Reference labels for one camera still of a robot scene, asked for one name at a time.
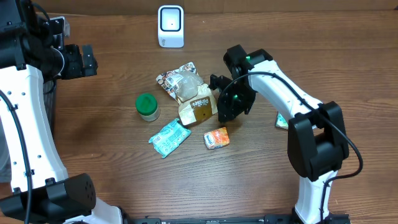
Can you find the beige brown snack pouch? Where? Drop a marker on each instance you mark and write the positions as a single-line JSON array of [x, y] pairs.
[[196, 102]]

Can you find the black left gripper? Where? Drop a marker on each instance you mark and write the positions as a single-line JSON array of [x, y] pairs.
[[79, 70]]

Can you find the grey plastic mesh basket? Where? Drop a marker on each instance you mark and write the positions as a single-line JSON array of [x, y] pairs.
[[49, 102]]

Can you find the teal tissue pack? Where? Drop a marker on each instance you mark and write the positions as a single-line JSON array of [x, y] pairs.
[[280, 122]]

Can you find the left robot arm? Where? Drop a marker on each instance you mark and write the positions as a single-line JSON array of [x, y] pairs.
[[33, 53]]

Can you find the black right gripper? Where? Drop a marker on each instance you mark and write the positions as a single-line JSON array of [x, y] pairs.
[[226, 105]]

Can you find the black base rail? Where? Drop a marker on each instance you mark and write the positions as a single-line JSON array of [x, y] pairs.
[[211, 221]]

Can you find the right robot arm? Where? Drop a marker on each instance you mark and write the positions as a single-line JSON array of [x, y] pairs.
[[316, 145]]

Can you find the green lid jar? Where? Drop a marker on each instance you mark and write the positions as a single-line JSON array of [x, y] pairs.
[[147, 107]]

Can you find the teal snack packet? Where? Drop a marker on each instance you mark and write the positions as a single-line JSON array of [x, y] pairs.
[[169, 138]]

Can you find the orange snack pack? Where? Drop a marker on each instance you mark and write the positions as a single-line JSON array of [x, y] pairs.
[[217, 138]]

